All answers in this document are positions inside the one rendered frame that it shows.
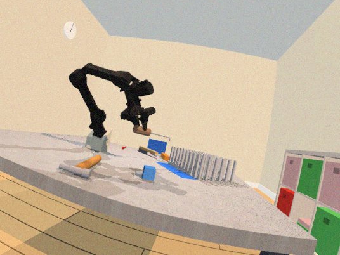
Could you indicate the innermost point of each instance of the blue flat strip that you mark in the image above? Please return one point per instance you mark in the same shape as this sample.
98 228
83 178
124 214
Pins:
175 171

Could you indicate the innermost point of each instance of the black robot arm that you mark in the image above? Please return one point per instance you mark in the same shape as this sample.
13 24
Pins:
119 78

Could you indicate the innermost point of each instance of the orange cylinder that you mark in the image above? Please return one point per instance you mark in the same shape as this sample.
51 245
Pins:
82 169

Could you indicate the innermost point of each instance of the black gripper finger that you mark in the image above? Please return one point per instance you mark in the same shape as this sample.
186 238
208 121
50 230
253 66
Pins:
135 120
144 121

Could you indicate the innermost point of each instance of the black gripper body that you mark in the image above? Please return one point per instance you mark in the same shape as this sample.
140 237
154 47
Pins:
141 111

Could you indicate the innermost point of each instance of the blue cube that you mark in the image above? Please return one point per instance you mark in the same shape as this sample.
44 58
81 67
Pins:
148 172

